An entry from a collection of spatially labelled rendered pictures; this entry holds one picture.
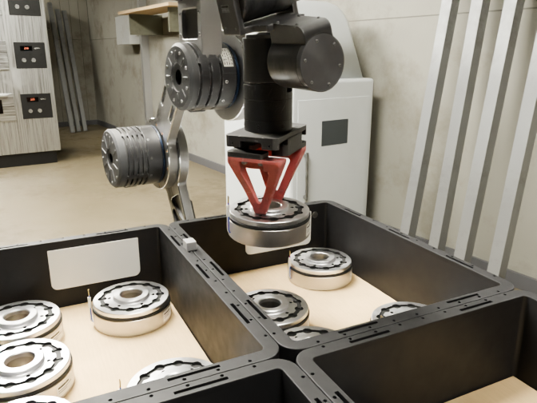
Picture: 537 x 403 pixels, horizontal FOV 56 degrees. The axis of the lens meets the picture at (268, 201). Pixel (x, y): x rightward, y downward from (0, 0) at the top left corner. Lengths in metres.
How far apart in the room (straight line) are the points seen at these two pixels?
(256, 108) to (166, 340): 0.31
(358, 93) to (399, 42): 0.41
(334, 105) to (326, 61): 2.48
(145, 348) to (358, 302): 0.31
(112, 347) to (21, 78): 5.44
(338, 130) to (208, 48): 2.03
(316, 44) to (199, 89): 0.59
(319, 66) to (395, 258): 0.35
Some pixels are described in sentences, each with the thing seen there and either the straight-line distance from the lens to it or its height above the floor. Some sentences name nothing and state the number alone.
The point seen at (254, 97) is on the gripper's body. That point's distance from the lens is 0.58.
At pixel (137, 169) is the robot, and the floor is 0.86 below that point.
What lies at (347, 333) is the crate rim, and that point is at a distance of 0.50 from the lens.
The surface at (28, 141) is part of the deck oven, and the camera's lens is 6.09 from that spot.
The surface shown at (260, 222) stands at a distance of 0.59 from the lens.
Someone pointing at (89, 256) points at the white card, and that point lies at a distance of 0.78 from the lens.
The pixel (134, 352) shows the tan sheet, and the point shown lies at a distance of 0.67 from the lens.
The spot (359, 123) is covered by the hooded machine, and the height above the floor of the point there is 0.77.
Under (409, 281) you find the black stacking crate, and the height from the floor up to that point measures 0.87.
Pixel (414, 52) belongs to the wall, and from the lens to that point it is 3.24.
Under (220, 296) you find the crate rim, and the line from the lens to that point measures 0.56.
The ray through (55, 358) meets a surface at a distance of 0.63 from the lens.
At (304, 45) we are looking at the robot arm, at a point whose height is 1.19.
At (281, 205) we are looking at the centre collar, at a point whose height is 1.00.
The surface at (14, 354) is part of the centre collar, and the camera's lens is 0.64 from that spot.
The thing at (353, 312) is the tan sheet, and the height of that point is 0.83.
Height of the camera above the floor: 1.18
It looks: 16 degrees down
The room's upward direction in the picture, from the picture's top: straight up
